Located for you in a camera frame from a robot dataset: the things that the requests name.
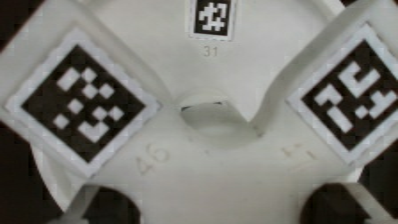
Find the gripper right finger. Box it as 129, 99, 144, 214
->
298, 181, 396, 224

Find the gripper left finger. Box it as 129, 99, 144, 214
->
51, 184, 144, 224

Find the white cross-shaped table base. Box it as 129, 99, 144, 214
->
0, 0, 398, 224

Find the white cylindrical table leg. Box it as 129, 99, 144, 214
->
179, 94, 240, 136

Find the white round table top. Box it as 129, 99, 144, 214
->
23, 0, 341, 207

